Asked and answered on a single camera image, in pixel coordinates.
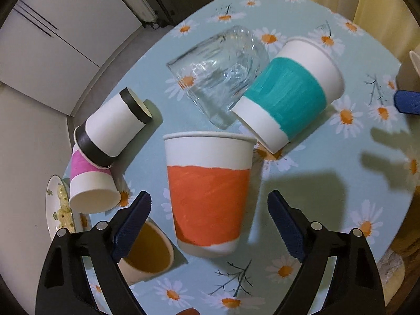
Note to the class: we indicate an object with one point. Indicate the pink banded paper cup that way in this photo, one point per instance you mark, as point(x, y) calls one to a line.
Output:
point(92, 190)

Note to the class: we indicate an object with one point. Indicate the blue daisy tablecloth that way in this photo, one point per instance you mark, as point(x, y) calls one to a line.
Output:
point(349, 168)

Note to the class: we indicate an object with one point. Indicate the white wardrobe cabinet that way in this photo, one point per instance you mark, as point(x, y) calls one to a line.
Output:
point(51, 50)

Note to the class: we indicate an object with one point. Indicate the clear glass cup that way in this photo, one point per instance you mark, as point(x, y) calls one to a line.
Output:
point(217, 71)

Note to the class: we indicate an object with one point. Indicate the white floral plate with snacks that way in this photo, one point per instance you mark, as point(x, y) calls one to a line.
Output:
point(58, 211)

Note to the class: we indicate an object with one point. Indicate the tan kraft paper cup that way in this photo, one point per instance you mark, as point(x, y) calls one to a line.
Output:
point(151, 254)

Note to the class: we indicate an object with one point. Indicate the black banded paper cup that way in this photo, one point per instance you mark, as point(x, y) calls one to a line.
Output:
point(106, 132)

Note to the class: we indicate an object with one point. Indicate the teal banded paper cup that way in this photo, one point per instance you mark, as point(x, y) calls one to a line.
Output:
point(290, 93)

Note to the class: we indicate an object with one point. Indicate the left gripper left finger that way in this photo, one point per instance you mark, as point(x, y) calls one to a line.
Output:
point(63, 287)

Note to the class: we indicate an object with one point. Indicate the orange banded paper cup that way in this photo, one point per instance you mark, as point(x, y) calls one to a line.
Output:
point(208, 176)

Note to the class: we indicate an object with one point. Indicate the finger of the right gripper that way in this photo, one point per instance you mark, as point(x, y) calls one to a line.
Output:
point(407, 102)

